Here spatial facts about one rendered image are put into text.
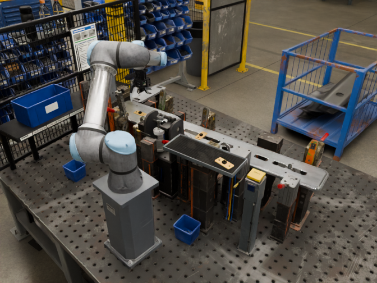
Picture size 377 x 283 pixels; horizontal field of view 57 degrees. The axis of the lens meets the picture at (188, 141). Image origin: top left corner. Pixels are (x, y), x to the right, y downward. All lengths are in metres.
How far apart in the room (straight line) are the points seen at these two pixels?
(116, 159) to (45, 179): 1.01
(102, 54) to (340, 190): 1.54
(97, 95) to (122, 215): 0.51
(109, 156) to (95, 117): 0.18
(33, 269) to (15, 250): 0.26
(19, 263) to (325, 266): 2.04
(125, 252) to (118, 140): 0.56
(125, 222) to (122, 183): 0.18
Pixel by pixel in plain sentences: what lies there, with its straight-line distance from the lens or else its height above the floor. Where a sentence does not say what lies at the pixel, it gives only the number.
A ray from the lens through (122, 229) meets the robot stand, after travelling 1.59.
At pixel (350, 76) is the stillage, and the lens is 4.42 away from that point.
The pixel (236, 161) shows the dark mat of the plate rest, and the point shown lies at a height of 1.16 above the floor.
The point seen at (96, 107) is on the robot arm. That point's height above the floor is 1.40.
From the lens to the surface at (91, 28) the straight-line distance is 2.60.
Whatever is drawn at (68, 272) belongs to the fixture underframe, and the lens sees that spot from 2.34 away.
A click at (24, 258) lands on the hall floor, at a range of 2.90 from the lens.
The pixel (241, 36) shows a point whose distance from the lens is 5.44.
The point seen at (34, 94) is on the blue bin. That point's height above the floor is 1.14.
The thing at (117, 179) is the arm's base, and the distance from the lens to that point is 1.47.
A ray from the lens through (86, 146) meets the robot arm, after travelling 1.44.
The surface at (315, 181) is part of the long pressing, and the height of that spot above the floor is 1.00.
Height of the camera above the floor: 2.07
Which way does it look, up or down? 33 degrees down
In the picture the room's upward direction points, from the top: straight up
